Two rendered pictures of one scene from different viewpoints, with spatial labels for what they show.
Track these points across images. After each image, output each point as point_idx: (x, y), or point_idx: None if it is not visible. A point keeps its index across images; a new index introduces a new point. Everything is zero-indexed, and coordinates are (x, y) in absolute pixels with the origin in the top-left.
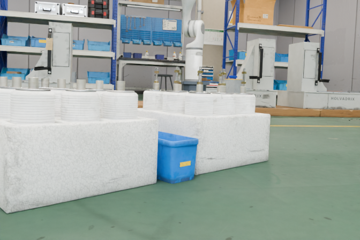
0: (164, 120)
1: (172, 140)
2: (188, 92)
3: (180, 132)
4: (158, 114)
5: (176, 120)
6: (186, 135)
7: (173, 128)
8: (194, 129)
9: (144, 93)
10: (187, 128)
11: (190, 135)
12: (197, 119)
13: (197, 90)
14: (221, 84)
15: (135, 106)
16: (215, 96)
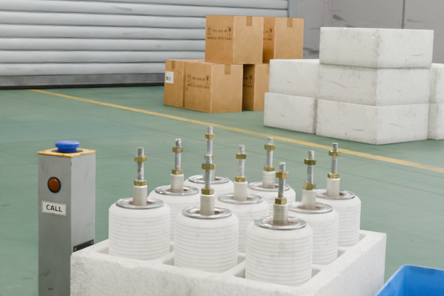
0: (359, 271)
1: (390, 293)
2: (256, 206)
3: (372, 275)
4: (353, 266)
5: (370, 257)
6: (376, 275)
7: (367, 277)
8: (382, 258)
9: (306, 237)
10: (378, 261)
11: (380, 269)
12: (386, 237)
13: (339, 190)
14: (273, 169)
15: None
16: (295, 194)
